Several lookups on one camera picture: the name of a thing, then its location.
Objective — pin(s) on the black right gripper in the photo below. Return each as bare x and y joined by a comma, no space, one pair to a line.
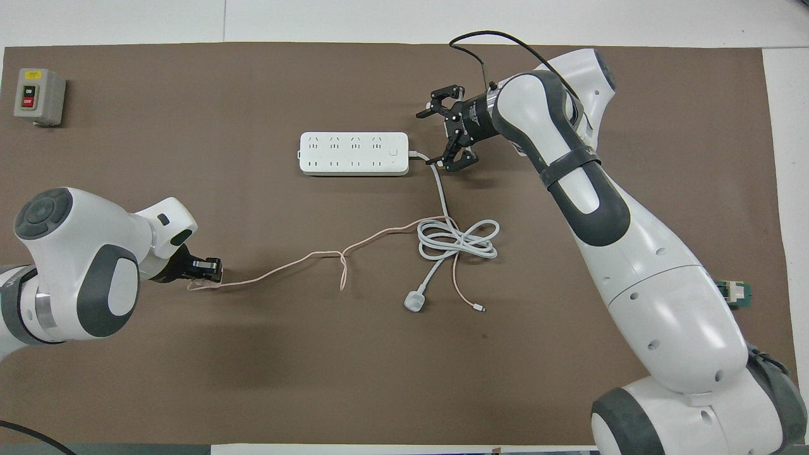
471,120

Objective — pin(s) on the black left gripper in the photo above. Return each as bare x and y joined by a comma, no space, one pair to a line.
182,268

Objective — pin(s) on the white power strip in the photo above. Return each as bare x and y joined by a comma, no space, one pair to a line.
354,153

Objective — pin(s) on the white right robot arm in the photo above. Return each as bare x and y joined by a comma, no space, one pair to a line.
657,297

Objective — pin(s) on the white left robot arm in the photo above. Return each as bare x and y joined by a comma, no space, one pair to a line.
69,272

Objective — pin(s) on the brown table mat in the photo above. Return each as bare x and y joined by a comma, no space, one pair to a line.
316,379

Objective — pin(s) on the grey push button box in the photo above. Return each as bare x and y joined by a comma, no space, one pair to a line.
39,95

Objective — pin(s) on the green knife switch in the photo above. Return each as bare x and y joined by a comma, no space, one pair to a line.
736,294

